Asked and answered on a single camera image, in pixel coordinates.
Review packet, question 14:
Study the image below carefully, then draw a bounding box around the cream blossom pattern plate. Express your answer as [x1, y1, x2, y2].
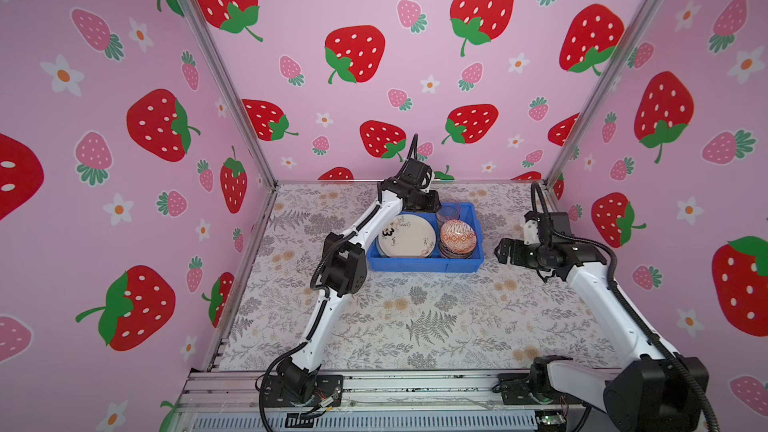
[377, 214, 437, 258]

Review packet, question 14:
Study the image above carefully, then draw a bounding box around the blue zigzag pattern bowl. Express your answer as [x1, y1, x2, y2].
[440, 220, 477, 253]

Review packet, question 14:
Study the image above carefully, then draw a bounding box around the pink glass cup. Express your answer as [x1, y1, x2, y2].
[435, 202, 461, 227]

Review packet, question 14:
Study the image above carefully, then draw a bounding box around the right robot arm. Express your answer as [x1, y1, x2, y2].
[494, 183, 721, 431]

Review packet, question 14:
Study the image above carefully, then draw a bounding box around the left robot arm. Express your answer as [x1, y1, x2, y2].
[259, 136, 441, 406]

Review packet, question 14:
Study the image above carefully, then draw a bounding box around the blue plastic bin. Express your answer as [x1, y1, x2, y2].
[367, 202, 485, 273]

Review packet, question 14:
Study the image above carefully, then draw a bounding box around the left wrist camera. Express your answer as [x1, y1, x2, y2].
[397, 158, 433, 190]

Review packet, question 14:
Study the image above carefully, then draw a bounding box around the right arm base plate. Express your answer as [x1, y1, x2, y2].
[491, 372, 582, 406]

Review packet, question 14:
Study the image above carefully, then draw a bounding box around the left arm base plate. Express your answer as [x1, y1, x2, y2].
[259, 374, 344, 408]

